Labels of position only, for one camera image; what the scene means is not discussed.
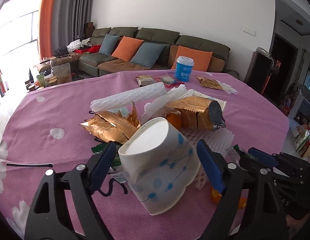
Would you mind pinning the dark dining chair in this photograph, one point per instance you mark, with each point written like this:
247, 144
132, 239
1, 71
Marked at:
259, 69

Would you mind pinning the gold flat snack packet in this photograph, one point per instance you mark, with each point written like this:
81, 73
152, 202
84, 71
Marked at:
209, 83

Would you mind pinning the gold foil snack wrapper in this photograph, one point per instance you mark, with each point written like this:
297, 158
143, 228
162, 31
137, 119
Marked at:
108, 126

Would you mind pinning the white paper cup blue dots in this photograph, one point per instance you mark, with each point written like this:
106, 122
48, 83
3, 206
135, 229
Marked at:
159, 163

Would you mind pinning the gold and black snack bag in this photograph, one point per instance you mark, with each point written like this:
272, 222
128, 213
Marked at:
199, 113

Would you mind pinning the black cable tie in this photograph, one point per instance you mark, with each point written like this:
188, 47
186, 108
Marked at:
50, 165

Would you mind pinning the pink floral tablecloth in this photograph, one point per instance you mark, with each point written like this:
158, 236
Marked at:
46, 129

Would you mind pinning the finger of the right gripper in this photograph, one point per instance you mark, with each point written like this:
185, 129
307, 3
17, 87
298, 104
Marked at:
262, 157

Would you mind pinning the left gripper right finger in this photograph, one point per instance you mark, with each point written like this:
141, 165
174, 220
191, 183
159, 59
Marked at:
264, 216

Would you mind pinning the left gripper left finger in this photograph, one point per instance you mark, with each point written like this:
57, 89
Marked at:
49, 216

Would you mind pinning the blue cup with white lid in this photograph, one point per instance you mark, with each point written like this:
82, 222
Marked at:
183, 68

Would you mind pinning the coffee table with jars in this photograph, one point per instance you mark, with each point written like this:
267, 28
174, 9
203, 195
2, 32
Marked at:
54, 72

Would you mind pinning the red clear snack packet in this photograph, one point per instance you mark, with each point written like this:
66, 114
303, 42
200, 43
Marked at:
168, 81

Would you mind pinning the olive green sectional sofa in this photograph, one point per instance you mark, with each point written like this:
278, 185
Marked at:
96, 64

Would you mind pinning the small brown snack packet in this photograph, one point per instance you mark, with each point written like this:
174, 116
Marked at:
145, 80

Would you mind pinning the blue grey cushion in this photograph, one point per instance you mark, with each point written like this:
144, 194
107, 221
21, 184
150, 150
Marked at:
147, 54
108, 44

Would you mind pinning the grey curtain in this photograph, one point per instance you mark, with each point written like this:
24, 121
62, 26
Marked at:
68, 20

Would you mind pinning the orange peel piece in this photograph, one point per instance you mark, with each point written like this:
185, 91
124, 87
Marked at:
174, 119

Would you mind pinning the orange curtain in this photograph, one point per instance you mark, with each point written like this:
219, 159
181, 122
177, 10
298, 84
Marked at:
44, 28

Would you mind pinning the orange cushion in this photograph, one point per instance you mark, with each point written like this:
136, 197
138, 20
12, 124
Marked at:
201, 58
127, 48

